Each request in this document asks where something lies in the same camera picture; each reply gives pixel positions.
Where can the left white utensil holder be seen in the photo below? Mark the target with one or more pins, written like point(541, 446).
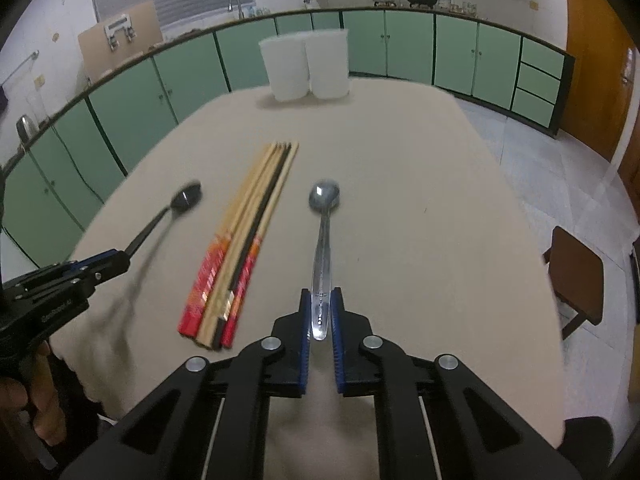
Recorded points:
point(286, 66)

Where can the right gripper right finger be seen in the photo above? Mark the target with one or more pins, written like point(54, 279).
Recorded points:
point(435, 419)

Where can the white utensil holder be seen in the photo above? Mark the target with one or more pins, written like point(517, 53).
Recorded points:
point(286, 66)
point(327, 58)

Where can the red patterned bamboo chopstick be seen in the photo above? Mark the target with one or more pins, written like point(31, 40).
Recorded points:
point(210, 269)

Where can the red-end bamboo chopstick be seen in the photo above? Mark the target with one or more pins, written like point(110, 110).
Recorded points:
point(255, 254)

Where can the green base cabinets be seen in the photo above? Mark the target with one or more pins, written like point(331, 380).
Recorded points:
point(62, 176)

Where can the plain bamboo chopstick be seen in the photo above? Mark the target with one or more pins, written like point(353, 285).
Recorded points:
point(239, 227)

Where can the brown wooden stool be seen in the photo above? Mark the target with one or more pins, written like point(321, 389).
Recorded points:
point(577, 278)

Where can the chrome kitchen faucet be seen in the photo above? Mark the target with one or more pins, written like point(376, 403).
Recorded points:
point(235, 7)

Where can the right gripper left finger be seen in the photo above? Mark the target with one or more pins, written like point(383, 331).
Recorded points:
point(207, 420)

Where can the right white utensil holder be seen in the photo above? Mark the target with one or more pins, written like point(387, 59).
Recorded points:
point(327, 58)

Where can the black spoon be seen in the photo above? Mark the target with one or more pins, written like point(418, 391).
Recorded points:
point(184, 200)

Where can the black chopstick gold band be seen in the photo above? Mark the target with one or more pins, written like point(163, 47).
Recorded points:
point(262, 191)

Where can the cardboard sheet with brackets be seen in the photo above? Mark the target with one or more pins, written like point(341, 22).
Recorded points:
point(109, 44)

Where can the steel kettle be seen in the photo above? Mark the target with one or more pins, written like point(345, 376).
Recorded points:
point(26, 129)

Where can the person's left hand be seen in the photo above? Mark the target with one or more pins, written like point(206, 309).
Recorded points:
point(49, 420)

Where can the silver metal spoon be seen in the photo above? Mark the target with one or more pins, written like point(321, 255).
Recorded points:
point(323, 198)

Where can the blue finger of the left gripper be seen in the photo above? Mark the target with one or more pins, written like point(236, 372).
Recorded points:
point(102, 267)

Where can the wooden door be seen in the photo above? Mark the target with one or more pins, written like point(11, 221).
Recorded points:
point(602, 108)

